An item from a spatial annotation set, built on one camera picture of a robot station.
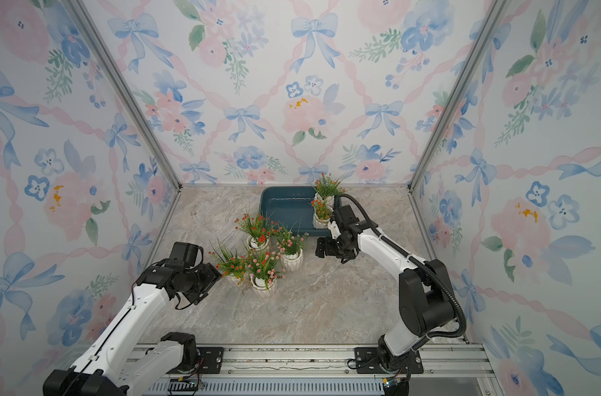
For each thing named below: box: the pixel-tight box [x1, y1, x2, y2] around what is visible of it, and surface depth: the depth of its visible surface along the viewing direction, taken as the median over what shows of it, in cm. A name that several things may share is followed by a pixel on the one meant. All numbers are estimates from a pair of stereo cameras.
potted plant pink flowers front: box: [246, 251, 287, 298], surface depth 80 cm
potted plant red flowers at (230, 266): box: [208, 237, 247, 285], surface depth 81 cm
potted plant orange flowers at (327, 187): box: [312, 170, 347, 212], surface depth 105 cm
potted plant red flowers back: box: [234, 211, 282, 252], surface depth 90 cm
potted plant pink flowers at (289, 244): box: [275, 216, 310, 273], surface depth 90 cm
